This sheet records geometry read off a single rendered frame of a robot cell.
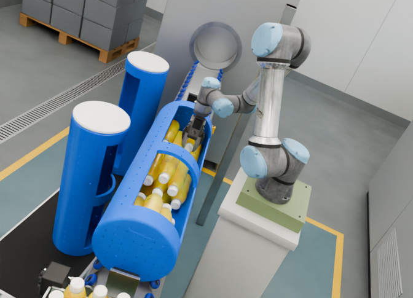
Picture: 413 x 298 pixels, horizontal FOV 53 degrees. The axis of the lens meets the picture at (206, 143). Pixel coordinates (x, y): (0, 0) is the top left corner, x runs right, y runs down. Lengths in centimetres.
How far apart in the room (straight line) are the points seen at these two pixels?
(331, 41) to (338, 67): 40
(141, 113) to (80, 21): 246
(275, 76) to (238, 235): 63
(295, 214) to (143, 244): 60
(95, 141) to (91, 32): 314
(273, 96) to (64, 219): 142
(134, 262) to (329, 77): 534
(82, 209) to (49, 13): 340
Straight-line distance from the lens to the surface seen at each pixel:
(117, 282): 144
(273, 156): 146
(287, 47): 144
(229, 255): 174
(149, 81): 271
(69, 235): 246
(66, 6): 517
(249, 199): 161
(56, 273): 144
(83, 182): 218
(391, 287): 308
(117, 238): 138
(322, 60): 638
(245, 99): 173
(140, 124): 287
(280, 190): 160
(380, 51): 634
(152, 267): 144
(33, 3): 544
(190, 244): 303
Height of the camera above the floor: 215
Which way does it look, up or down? 32 degrees down
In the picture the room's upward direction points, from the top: 21 degrees clockwise
